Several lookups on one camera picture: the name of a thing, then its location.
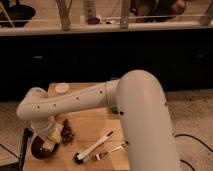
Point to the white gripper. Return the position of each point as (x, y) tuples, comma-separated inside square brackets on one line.
[(50, 128)]

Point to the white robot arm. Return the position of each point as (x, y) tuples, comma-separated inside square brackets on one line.
[(143, 112)]

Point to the purple bowl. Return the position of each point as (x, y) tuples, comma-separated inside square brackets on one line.
[(39, 152)]

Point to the bunch of dark grapes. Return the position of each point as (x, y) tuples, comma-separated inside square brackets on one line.
[(67, 133)]

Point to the small white dish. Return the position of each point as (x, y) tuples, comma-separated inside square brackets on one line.
[(61, 88)]

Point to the white black-tipped brush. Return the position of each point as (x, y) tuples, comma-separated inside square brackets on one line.
[(82, 156)]

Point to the green tray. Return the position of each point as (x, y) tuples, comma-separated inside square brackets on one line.
[(114, 110)]

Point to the black table-side post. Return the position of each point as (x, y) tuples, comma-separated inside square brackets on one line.
[(27, 133)]

